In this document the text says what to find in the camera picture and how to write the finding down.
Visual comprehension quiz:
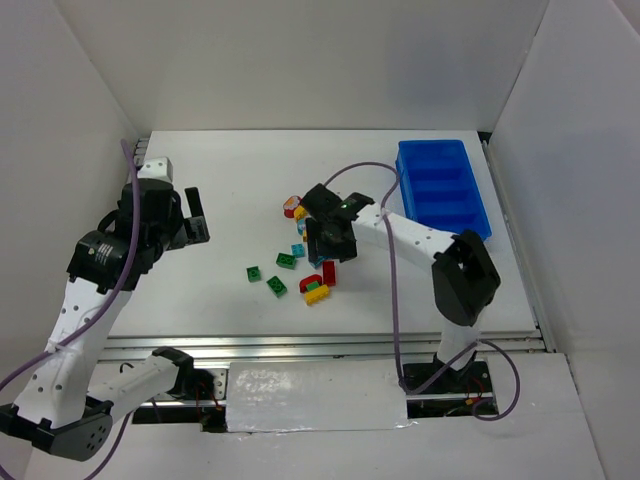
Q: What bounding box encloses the red rectangular lego brick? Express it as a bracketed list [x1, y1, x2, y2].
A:
[322, 260, 337, 287]

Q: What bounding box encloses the red arch lego brick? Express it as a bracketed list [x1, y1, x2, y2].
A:
[299, 274, 323, 294]

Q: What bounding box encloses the yellow lego brick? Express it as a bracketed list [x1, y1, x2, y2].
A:
[294, 205, 308, 222]
[304, 285, 331, 306]

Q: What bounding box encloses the teal rectangular lego brick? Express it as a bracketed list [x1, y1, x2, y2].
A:
[309, 256, 326, 269]

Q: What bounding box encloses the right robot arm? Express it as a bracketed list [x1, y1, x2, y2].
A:
[300, 184, 501, 389]

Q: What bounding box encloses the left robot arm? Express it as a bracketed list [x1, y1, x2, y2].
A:
[1, 179, 215, 462]

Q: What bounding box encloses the small light blue lego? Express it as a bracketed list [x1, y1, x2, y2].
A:
[291, 243, 306, 258]

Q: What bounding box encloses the green lego brick upper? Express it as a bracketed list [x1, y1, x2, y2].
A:
[276, 253, 297, 270]

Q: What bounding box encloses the red flower lego piece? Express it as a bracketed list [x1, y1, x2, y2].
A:
[283, 195, 301, 219]

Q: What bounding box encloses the green lego brick lower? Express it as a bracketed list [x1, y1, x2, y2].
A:
[266, 276, 287, 298]

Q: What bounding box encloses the green lego brick left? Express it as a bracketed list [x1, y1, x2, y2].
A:
[246, 266, 262, 283]

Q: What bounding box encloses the blue divided plastic bin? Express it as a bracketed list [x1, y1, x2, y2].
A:
[395, 139, 492, 240]

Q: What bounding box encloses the white foil tape panel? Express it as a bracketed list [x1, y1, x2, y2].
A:
[226, 360, 410, 433]

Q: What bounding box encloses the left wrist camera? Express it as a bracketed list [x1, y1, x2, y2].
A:
[137, 157, 173, 184]

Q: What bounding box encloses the aluminium front rail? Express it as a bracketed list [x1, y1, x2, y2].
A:
[98, 330, 547, 363]

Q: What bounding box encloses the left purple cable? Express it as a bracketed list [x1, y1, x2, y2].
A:
[0, 139, 160, 480]

